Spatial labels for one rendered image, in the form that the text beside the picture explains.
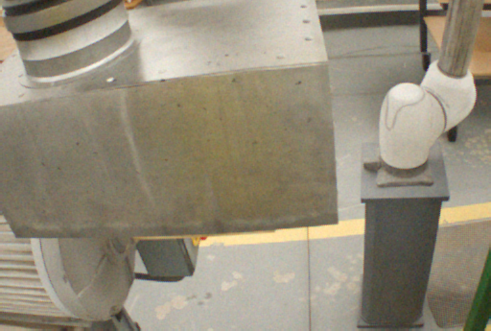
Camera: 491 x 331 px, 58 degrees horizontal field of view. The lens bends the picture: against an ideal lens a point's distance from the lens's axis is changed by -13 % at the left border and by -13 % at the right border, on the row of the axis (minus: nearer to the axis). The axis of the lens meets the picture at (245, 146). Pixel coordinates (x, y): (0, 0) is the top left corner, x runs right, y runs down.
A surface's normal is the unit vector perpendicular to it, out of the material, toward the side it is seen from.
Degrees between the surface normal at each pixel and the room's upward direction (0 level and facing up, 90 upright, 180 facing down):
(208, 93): 90
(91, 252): 87
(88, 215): 90
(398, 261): 90
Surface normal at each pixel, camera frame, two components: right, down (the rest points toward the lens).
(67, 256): 0.81, 0.00
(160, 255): -0.06, 0.58
